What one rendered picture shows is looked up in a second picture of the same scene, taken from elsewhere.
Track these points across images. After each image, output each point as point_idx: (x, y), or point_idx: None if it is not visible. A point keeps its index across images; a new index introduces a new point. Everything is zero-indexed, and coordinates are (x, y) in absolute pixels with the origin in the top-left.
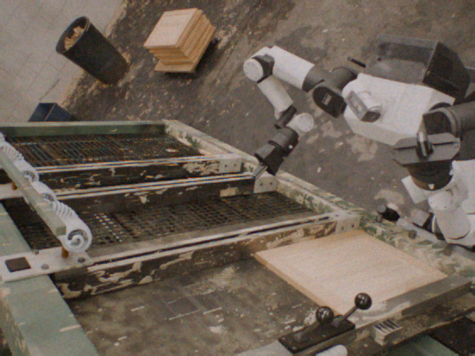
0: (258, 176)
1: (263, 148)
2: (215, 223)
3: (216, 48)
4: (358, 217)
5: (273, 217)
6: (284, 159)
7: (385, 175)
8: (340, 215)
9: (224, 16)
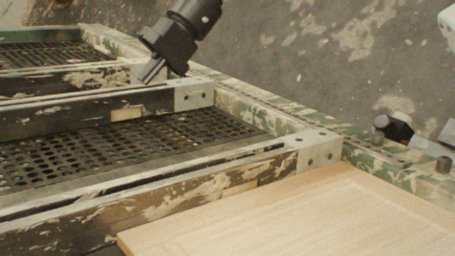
0: (149, 79)
1: (155, 26)
2: (75, 171)
3: None
4: (339, 139)
5: (194, 150)
6: (256, 69)
7: (387, 77)
8: (306, 139)
9: None
